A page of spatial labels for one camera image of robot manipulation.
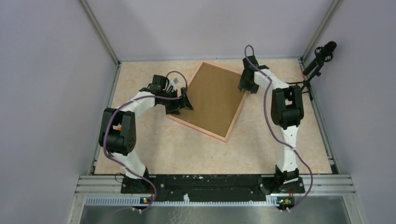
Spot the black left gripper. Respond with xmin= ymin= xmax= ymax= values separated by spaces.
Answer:
xmin=159 ymin=87 xmax=193 ymax=115

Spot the brown backing board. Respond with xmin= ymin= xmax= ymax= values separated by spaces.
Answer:
xmin=171 ymin=63 xmax=245 ymax=138

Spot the pink wooden picture frame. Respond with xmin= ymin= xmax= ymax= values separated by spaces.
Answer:
xmin=167 ymin=61 xmax=248 ymax=143

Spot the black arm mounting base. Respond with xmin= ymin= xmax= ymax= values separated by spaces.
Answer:
xmin=120 ymin=174 xmax=305 ymax=202

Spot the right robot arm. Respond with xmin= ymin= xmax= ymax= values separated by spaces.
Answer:
xmin=238 ymin=55 xmax=304 ymax=192

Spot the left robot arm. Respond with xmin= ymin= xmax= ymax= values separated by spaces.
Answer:
xmin=99 ymin=75 xmax=194 ymax=193

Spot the black microphone tripod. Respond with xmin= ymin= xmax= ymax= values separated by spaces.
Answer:
xmin=287 ymin=65 xmax=322 ymax=101

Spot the black microphone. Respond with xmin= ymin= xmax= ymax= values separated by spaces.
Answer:
xmin=302 ymin=41 xmax=337 ymax=76

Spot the white cable duct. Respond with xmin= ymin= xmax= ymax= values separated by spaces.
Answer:
xmin=85 ymin=195 xmax=281 ymax=207

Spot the aluminium rail front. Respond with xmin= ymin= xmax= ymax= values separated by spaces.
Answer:
xmin=74 ymin=175 xmax=356 ymax=196

